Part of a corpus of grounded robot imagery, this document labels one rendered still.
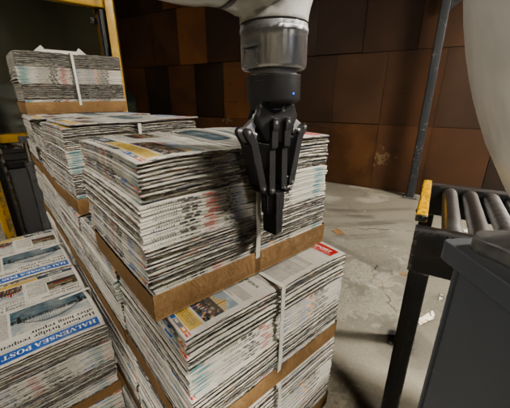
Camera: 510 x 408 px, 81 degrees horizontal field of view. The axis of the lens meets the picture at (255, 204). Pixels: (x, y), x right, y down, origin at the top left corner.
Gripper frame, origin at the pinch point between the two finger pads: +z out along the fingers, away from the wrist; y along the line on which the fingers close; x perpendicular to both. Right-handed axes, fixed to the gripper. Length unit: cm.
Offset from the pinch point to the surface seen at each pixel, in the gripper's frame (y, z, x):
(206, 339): 15.0, 14.9, 1.9
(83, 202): 17, 8, -53
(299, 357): -6.2, 33.0, 1.9
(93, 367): 25, 47, -39
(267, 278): 0.3, 12.8, -0.9
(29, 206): 22, 40, -183
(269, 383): 2.5, 33.2, 1.8
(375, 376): -70, 96, -8
